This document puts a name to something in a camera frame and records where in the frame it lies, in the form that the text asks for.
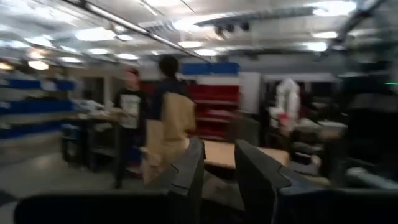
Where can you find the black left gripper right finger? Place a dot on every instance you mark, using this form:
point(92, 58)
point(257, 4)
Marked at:
point(311, 207)

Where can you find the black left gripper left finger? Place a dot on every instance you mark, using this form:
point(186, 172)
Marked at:
point(109, 208)

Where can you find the dark workbench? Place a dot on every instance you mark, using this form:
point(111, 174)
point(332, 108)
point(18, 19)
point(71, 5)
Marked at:
point(93, 140)

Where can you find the black ceiling-mounted device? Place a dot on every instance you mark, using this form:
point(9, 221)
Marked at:
point(231, 28)

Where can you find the red shelf rack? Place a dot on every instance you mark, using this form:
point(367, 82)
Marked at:
point(217, 109)

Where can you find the row of blue bins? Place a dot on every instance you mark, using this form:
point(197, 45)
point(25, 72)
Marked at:
point(211, 68)

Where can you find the shelf rack with blue bins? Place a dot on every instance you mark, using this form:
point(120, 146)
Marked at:
point(31, 105)

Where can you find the white hanging cover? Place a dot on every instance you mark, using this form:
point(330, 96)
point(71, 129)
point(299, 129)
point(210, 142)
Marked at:
point(289, 96)

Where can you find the person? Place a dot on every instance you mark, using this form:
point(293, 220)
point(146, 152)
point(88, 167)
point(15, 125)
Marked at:
point(132, 109)
point(174, 124)

